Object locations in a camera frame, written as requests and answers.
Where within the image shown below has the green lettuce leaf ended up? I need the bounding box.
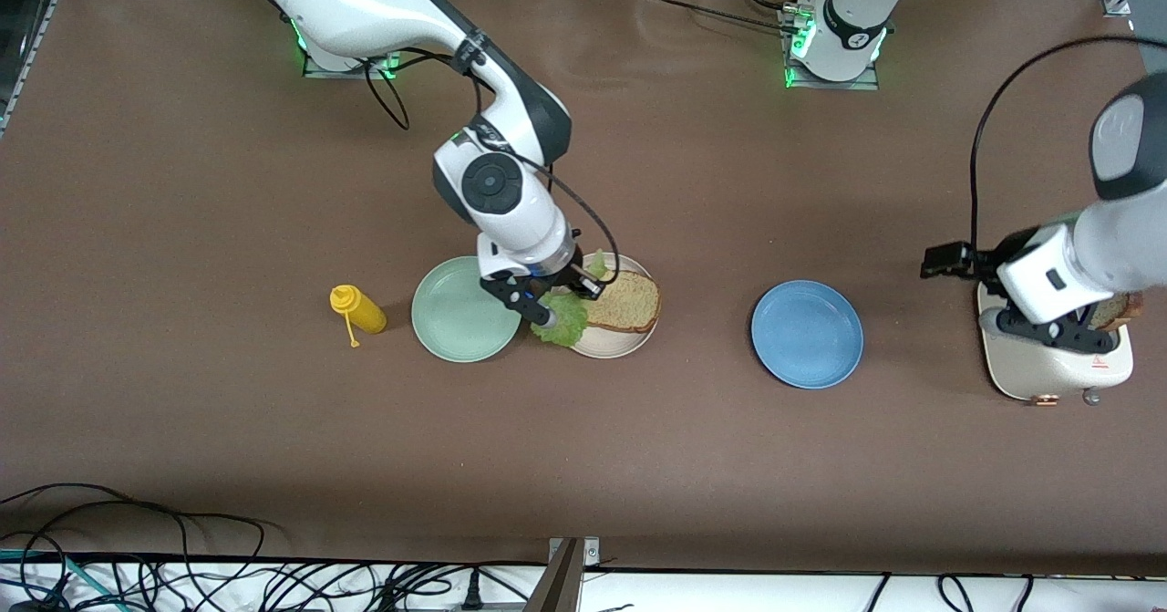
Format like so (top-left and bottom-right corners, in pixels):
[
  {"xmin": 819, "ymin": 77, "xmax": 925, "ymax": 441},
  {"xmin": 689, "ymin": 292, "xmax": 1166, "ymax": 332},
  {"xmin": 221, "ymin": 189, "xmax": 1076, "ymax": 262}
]
[{"xmin": 530, "ymin": 249, "xmax": 612, "ymax": 349}]

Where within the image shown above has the brown bread slice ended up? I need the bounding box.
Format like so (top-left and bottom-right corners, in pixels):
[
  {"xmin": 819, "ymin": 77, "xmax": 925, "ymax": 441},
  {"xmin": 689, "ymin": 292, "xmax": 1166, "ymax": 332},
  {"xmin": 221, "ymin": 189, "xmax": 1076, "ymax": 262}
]
[
  {"xmin": 1087, "ymin": 291, "xmax": 1144, "ymax": 333},
  {"xmin": 583, "ymin": 270, "xmax": 662, "ymax": 335}
]

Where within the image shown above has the yellow squeeze bottle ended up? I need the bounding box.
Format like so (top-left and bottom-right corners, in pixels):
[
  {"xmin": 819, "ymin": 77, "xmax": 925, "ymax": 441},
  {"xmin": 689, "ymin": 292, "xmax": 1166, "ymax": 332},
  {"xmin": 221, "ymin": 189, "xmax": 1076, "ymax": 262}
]
[{"xmin": 329, "ymin": 285, "xmax": 387, "ymax": 349}]

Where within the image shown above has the beige plate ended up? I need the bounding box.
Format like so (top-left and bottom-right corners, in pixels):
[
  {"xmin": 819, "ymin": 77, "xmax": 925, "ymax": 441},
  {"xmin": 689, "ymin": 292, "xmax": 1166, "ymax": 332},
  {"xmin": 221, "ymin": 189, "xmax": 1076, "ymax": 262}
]
[{"xmin": 548, "ymin": 252, "xmax": 661, "ymax": 359}]

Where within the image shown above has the mint green plate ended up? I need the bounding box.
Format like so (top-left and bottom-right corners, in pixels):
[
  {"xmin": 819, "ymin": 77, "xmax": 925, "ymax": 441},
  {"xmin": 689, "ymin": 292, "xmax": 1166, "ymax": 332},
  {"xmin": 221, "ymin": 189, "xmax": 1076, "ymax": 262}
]
[{"xmin": 411, "ymin": 255, "xmax": 524, "ymax": 364}]

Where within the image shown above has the blue plate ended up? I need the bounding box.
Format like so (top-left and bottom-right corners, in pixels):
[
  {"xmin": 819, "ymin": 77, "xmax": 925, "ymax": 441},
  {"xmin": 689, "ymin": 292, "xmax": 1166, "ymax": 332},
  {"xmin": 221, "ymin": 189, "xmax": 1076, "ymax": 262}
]
[{"xmin": 750, "ymin": 280, "xmax": 864, "ymax": 390}]

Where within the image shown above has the cream white toaster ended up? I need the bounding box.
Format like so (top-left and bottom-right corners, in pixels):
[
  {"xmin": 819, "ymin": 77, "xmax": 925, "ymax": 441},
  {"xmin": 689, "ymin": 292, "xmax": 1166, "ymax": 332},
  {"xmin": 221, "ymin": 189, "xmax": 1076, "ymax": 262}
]
[{"xmin": 977, "ymin": 279, "xmax": 1135, "ymax": 408}]

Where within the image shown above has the aluminium profile bar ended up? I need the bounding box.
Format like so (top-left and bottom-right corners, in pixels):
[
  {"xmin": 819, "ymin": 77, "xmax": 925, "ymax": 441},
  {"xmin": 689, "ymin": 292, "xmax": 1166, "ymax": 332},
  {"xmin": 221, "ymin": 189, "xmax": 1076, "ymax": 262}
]
[{"xmin": 523, "ymin": 539, "xmax": 586, "ymax": 612}]

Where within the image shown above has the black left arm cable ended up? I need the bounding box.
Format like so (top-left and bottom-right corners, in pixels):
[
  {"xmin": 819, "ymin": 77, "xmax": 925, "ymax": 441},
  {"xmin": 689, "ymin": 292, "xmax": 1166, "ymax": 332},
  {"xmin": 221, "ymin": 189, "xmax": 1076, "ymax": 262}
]
[{"xmin": 968, "ymin": 36, "xmax": 1167, "ymax": 257}]

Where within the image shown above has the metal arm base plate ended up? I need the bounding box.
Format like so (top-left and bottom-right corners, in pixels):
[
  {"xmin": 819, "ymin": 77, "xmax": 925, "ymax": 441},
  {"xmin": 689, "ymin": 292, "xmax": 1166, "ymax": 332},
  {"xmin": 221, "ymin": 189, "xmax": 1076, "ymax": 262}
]
[
  {"xmin": 778, "ymin": 3, "xmax": 882, "ymax": 92},
  {"xmin": 301, "ymin": 42, "xmax": 407, "ymax": 80}
]

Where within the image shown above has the small metal bracket plate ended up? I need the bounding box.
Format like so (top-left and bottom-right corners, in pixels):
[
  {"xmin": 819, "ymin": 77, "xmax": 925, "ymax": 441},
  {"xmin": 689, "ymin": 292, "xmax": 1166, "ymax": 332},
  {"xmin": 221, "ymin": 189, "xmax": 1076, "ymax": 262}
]
[{"xmin": 548, "ymin": 536, "xmax": 602, "ymax": 569}]

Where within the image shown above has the teal cable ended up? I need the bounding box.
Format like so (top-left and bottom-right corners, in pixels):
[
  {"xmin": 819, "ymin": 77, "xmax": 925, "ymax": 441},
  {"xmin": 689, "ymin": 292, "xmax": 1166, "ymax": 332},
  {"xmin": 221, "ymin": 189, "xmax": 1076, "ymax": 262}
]
[{"xmin": 0, "ymin": 548, "xmax": 124, "ymax": 612}]

